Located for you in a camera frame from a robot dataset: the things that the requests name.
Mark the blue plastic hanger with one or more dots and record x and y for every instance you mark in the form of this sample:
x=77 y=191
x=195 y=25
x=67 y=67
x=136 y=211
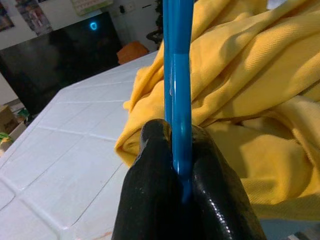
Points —
x=178 y=87

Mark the orange cloth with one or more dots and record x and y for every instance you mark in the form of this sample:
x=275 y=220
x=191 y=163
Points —
x=132 y=52

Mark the black flat television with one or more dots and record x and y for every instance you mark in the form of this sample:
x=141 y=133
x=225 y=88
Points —
x=62 y=62

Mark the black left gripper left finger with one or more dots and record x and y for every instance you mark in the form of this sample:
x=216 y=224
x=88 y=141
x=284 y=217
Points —
x=150 y=200

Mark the yellow garment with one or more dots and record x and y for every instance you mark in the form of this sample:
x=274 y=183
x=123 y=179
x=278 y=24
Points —
x=250 y=87

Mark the white folding table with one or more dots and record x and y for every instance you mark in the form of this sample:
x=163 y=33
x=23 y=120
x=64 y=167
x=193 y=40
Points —
x=62 y=150

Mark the dark artificial plant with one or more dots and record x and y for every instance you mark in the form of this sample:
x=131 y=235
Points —
x=156 y=32

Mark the colourful wall poster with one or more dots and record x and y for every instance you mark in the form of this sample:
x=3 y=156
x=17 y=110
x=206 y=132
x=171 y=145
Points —
x=35 y=16
x=6 y=15

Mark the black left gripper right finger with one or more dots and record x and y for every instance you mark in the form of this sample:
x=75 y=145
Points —
x=217 y=200

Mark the brown cardboard box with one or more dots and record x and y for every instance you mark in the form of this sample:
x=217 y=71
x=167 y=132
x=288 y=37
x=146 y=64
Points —
x=7 y=120

